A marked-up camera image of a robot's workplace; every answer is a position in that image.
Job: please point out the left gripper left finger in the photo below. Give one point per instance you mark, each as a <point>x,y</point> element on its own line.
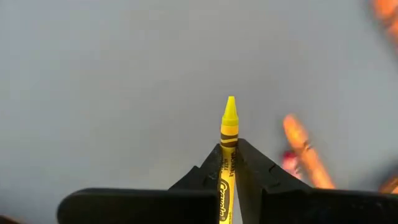
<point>140,208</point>

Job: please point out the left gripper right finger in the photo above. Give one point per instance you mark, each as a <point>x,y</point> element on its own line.
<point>295,208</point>

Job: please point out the pink crayon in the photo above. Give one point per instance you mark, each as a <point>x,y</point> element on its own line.
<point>290,163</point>

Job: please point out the orange crayon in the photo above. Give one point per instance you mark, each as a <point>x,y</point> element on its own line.
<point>306,155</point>
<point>390,185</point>
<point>387,15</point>

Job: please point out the blue-grey table mat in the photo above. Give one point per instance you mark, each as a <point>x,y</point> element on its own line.
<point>124,77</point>

